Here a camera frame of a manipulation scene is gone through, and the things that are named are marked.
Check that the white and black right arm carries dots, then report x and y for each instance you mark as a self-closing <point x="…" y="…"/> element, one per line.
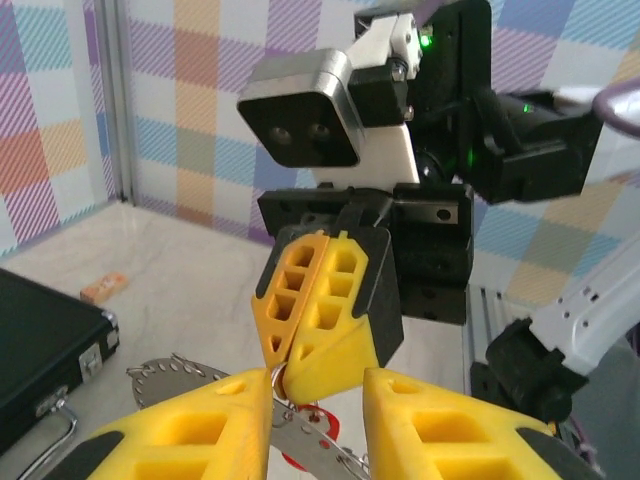
<point x="575" y="320"/>

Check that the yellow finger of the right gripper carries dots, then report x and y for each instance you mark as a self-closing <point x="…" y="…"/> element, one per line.
<point x="340" y="300"/>

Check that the grey slotted side rail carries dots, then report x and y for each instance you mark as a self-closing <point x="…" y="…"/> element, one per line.
<point x="482" y="340"/>

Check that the black hard case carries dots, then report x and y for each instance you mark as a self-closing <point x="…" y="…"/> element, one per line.
<point x="40" y="340"/>

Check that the silver split keyring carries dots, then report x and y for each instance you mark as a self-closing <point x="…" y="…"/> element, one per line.
<point x="278" y="380"/>

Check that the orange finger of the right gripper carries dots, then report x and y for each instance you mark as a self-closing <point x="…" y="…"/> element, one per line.
<point x="292" y="280"/>

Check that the perforated silver metal plate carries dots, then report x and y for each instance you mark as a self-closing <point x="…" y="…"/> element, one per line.
<point x="305" y="440"/>

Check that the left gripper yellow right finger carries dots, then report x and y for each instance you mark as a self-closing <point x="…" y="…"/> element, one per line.
<point x="450" y="440"/>

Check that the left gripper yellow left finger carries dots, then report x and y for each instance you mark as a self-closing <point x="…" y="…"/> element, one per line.
<point x="200" y="435"/>

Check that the aluminium frame post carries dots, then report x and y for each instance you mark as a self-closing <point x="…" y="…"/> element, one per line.
<point x="117" y="100"/>

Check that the small orange block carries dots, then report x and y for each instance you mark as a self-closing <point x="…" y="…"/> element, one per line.
<point x="104" y="287"/>

